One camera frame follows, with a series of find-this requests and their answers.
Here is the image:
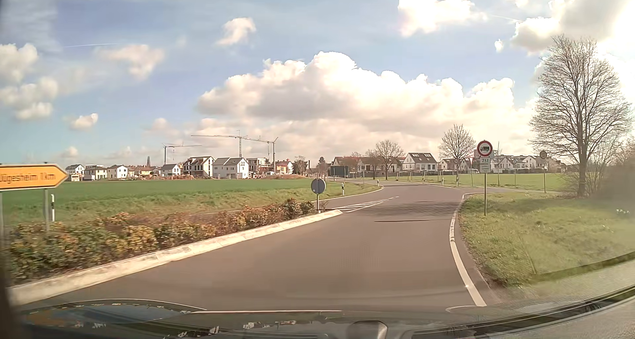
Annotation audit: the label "grass verge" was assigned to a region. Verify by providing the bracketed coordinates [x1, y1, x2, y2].
[458, 190, 635, 288]

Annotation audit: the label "row of houses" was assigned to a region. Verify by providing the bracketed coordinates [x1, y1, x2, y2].
[64, 151, 566, 182]

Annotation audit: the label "kerbed traffic island with bushes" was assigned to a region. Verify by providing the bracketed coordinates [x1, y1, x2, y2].
[0, 198, 344, 306]

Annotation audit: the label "grass field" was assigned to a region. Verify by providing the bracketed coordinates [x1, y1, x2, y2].
[387, 172, 571, 193]

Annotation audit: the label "construction crane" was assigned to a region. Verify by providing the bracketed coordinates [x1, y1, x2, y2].
[191, 131, 279, 173]
[162, 142, 203, 166]

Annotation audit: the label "round red-rimmed road sign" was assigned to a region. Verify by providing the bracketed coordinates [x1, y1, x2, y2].
[477, 140, 494, 217]

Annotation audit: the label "round sign seen from behind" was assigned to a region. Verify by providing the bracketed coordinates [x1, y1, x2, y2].
[311, 178, 327, 214]

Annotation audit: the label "car's own bonnet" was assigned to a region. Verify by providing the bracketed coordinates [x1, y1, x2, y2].
[15, 285, 635, 339]

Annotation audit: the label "grey asphalt road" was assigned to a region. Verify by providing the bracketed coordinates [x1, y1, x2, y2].
[30, 181, 502, 314]

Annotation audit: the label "green field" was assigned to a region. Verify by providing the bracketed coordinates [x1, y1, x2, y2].
[0, 178, 383, 227]

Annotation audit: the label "bare bushes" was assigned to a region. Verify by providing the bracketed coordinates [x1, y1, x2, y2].
[566, 136, 635, 201]

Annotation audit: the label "yellow direction sign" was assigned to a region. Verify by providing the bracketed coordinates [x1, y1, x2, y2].
[0, 163, 69, 240]

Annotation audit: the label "road markings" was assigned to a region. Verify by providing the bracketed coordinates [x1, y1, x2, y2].
[331, 192, 489, 313]

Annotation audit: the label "large bare tree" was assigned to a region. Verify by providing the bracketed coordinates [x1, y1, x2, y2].
[528, 34, 634, 198]

